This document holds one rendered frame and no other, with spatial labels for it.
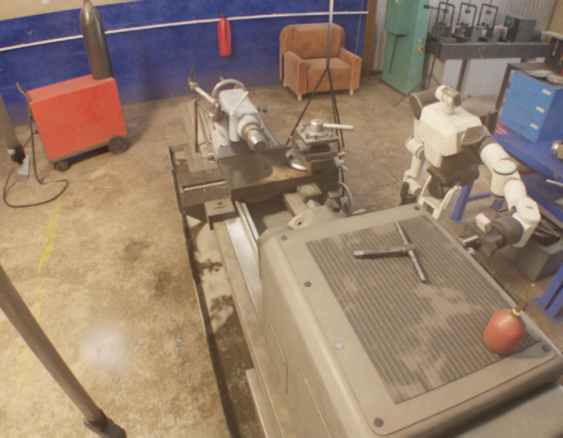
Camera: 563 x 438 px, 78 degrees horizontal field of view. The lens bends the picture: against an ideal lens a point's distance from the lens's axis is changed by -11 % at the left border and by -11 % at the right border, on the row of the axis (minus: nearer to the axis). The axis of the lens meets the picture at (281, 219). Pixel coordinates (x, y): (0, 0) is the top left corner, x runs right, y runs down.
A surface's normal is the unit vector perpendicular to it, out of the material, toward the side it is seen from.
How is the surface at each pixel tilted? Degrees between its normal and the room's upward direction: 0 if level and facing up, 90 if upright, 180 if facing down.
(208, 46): 90
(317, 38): 89
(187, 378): 0
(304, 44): 95
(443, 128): 57
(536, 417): 0
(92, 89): 90
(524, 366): 0
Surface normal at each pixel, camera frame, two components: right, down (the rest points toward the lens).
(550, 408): 0.00, -0.78
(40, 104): 0.62, 0.49
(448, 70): 0.31, 0.59
